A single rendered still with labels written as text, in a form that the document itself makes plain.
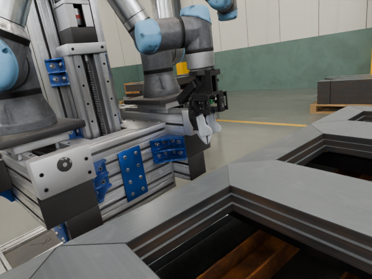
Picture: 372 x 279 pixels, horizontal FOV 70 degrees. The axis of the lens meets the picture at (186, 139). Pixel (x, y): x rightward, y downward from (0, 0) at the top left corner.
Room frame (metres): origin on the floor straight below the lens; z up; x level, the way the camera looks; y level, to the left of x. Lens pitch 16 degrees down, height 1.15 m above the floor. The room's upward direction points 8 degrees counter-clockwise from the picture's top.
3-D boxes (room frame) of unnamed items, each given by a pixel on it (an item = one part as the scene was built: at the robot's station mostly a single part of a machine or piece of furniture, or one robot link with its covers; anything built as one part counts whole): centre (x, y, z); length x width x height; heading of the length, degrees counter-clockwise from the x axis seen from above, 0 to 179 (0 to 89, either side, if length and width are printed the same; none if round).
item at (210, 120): (0.74, -0.08, 0.96); 0.06 x 0.03 x 0.09; 36
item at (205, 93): (0.72, -0.07, 1.06); 0.09 x 0.08 x 0.12; 36
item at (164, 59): (1.07, 0.07, 1.20); 0.13 x 0.12 x 0.14; 160
